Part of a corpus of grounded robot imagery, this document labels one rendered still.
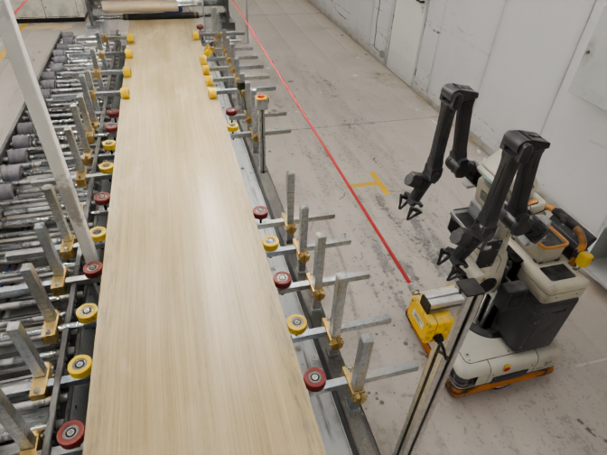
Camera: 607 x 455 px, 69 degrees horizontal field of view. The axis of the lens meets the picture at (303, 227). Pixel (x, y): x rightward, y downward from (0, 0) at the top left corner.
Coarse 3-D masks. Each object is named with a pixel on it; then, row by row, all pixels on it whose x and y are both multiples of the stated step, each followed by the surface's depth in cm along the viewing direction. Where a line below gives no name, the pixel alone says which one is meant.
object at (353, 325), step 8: (352, 320) 185; (360, 320) 185; (368, 320) 185; (376, 320) 185; (384, 320) 186; (320, 328) 181; (344, 328) 182; (352, 328) 183; (360, 328) 185; (296, 336) 178; (304, 336) 178; (312, 336) 179; (320, 336) 181
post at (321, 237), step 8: (320, 232) 176; (320, 240) 176; (320, 248) 179; (320, 256) 182; (320, 264) 184; (320, 272) 188; (320, 280) 191; (320, 288) 194; (312, 304) 202; (320, 304) 201
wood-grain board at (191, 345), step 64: (128, 64) 387; (192, 64) 393; (128, 128) 294; (192, 128) 298; (128, 192) 237; (192, 192) 240; (128, 256) 199; (192, 256) 200; (256, 256) 202; (128, 320) 171; (192, 320) 172; (256, 320) 173; (128, 384) 150; (192, 384) 151; (256, 384) 152; (128, 448) 134; (192, 448) 135; (256, 448) 135; (320, 448) 136
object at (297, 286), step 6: (366, 270) 206; (330, 276) 202; (348, 276) 202; (354, 276) 202; (360, 276) 203; (366, 276) 204; (300, 282) 198; (306, 282) 198; (324, 282) 199; (330, 282) 200; (348, 282) 203; (288, 288) 195; (294, 288) 196; (300, 288) 197; (306, 288) 198
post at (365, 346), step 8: (360, 336) 141; (368, 336) 140; (360, 344) 142; (368, 344) 140; (360, 352) 143; (368, 352) 143; (360, 360) 145; (368, 360) 146; (360, 368) 148; (352, 376) 156; (360, 376) 152; (352, 384) 157; (360, 384) 155; (352, 408) 165
